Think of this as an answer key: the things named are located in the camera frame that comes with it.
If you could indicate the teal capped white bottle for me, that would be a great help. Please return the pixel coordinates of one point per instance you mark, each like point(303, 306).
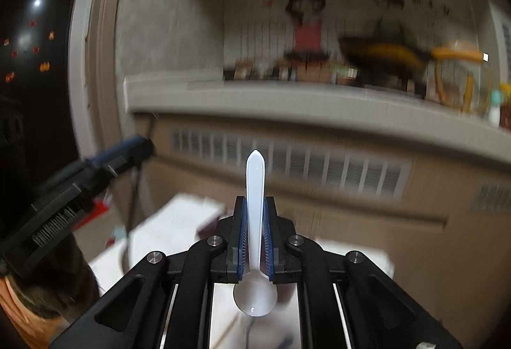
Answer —
point(494, 108)

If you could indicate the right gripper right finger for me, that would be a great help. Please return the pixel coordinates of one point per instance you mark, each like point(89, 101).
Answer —
point(281, 265)

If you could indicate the maroon plastic utensil caddy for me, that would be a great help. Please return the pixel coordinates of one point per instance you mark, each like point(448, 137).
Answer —
point(208, 230)

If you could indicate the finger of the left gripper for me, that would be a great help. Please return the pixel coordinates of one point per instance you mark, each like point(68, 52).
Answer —
point(134, 142)
point(115, 162)

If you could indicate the orange cloth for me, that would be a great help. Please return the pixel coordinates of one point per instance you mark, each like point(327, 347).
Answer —
point(35, 331)

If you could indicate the white table cloth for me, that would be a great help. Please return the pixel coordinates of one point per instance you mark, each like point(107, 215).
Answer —
point(173, 229)

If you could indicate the grey kitchen countertop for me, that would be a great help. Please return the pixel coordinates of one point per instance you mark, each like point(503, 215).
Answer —
point(363, 110)

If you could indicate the small grey vent grille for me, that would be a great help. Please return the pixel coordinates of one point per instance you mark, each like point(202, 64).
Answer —
point(492, 197)

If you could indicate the yellow container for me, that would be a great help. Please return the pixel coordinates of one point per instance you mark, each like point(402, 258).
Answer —
point(505, 106)

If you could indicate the long grey vent grille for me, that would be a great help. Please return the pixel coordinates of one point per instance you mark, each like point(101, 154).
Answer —
point(342, 170)

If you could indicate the white plastic spoon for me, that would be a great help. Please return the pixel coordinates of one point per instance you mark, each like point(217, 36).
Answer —
point(254, 294)

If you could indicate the red floor mat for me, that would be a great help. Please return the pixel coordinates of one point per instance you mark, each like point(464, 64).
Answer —
point(101, 206)

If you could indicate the dark pan yellow handle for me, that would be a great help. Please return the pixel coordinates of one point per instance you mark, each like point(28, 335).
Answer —
point(379, 56)

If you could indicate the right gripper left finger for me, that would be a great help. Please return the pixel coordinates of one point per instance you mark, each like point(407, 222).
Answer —
point(230, 264)

